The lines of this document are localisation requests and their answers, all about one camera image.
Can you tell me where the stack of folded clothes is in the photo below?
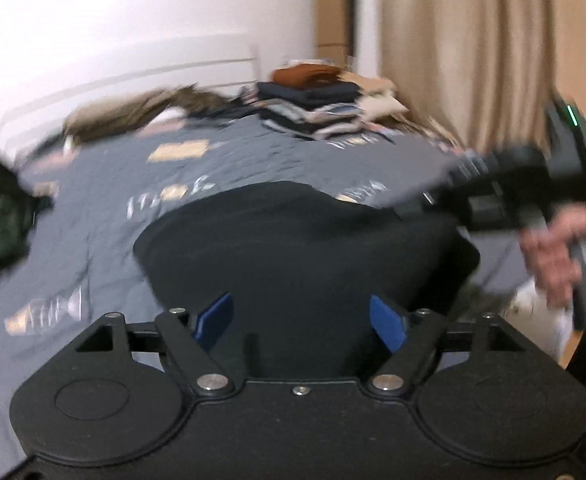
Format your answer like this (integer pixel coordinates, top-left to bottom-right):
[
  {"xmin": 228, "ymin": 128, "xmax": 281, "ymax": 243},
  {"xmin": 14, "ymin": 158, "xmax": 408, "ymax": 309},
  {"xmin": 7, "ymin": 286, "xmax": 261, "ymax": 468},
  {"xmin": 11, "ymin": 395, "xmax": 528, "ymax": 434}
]
[{"xmin": 257, "ymin": 62, "xmax": 375, "ymax": 139}]

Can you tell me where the white headboard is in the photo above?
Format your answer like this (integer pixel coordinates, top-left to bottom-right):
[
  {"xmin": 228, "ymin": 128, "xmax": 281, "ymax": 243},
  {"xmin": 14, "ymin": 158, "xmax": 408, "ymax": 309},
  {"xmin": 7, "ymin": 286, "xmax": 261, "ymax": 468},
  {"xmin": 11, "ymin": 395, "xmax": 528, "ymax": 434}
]
[{"xmin": 0, "ymin": 34, "xmax": 260, "ymax": 137}]

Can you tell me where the person's right hand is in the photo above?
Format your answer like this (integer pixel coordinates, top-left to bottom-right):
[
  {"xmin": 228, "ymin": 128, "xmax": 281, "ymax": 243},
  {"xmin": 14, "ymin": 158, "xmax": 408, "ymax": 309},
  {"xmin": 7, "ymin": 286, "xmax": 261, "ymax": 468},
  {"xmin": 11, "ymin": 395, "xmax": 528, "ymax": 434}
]
[{"xmin": 520, "ymin": 204, "xmax": 586, "ymax": 306}]

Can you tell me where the cardboard box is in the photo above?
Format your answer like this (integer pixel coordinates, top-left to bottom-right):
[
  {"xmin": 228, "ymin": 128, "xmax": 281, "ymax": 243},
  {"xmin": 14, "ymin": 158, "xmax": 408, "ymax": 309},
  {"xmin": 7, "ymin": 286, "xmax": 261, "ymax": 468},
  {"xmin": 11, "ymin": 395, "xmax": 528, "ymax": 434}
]
[{"xmin": 314, "ymin": 0, "xmax": 362, "ymax": 67}]

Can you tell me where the folded tan blanket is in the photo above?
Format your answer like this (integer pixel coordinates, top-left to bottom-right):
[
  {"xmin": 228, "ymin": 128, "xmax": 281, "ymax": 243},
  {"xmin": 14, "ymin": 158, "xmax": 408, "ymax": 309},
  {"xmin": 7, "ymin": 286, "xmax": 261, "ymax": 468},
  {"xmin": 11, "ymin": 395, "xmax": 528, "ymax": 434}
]
[{"xmin": 62, "ymin": 87, "xmax": 185, "ymax": 144}]

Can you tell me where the beige curtain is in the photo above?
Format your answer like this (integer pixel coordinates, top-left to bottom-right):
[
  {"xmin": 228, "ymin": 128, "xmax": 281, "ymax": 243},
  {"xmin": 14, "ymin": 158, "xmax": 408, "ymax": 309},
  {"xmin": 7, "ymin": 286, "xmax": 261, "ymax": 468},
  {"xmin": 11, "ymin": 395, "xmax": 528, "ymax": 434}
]
[{"xmin": 377, "ymin": 0, "xmax": 586, "ymax": 212}]

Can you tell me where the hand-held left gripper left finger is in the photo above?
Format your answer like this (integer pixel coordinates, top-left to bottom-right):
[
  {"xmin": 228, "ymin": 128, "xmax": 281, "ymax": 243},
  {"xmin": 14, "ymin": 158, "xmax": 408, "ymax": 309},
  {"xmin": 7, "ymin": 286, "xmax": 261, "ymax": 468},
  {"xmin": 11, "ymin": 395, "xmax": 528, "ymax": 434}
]
[{"xmin": 73, "ymin": 292, "xmax": 236, "ymax": 401}]

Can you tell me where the black sweatshirt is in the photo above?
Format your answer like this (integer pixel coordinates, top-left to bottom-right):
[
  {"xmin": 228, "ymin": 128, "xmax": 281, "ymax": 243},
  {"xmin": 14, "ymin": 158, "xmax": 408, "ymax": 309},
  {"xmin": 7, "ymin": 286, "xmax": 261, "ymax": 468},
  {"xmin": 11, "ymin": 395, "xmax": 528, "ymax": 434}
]
[{"xmin": 133, "ymin": 180, "xmax": 481, "ymax": 378}]

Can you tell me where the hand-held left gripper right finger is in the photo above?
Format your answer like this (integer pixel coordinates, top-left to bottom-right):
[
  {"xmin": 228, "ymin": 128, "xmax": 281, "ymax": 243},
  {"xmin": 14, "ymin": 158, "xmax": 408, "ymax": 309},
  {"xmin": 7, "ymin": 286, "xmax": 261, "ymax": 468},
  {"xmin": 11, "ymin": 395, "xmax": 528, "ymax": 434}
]
[{"xmin": 368, "ymin": 294, "xmax": 526, "ymax": 400}]

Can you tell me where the grey printed quilt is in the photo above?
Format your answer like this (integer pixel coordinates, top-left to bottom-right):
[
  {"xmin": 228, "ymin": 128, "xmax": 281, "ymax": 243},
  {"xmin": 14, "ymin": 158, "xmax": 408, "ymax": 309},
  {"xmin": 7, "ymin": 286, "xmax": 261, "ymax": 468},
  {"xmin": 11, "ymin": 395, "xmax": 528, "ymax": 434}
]
[{"xmin": 0, "ymin": 115, "xmax": 539, "ymax": 461}]

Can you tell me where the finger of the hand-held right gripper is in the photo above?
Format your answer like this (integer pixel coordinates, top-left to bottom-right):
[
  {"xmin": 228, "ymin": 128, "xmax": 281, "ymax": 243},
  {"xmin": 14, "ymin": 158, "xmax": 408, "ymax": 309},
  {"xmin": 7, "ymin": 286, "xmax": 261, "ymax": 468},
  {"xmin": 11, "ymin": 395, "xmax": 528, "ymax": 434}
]
[{"xmin": 395, "ymin": 177, "xmax": 466, "ymax": 222}]

